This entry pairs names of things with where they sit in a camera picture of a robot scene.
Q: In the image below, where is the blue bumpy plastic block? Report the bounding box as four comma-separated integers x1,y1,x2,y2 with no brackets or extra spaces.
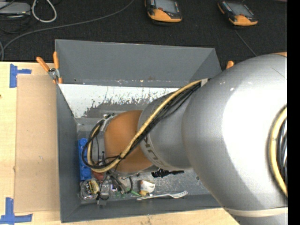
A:
77,138,92,181

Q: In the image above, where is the grey metal bin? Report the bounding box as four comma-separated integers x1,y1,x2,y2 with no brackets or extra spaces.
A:
54,38,226,224

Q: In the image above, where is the clear round container yellow inside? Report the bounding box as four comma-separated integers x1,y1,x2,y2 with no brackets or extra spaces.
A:
79,178,102,202

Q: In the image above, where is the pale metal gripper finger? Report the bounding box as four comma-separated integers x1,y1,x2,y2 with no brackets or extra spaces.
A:
97,183,110,208

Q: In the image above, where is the brown cardboard board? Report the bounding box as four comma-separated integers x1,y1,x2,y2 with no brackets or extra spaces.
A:
13,74,62,214

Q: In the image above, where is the white plastic spoon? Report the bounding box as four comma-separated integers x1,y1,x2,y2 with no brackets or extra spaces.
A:
136,190,188,201

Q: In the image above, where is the black cylinder on white bracket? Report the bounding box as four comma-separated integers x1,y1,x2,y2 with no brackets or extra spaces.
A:
139,168,185,197

